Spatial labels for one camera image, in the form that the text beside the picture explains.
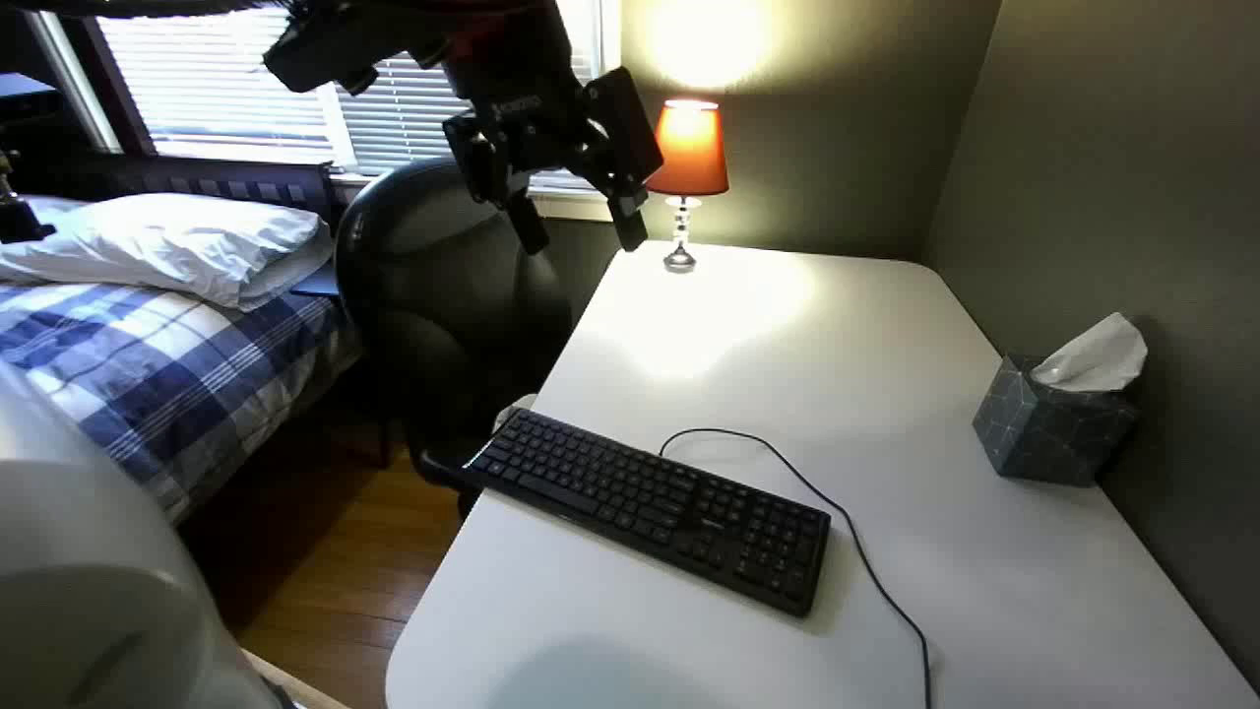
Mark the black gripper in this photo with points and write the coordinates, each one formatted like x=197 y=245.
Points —
x=533 y=105

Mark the black computer keyboard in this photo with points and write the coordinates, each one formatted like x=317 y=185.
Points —
x=655 y=507

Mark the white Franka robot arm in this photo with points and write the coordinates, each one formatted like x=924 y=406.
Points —
x=80 y=593

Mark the orange shade table lamp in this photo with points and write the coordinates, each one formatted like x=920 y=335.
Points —
x=688 y=152

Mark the black leather office chair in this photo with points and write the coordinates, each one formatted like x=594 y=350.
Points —
x=446 y=299

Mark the white window blinds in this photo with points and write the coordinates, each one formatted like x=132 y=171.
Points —
x=236 y=81

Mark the dark wooden bed headboard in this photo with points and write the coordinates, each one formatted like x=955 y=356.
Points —
x=197 y=180

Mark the white pillow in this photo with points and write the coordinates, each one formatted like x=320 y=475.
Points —
x=169 y=240

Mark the blue plaid bed blanket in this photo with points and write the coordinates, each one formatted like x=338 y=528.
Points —
x=160 y=377

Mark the dark patterned tissue box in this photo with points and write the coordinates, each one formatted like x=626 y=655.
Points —
x=1050 y=428

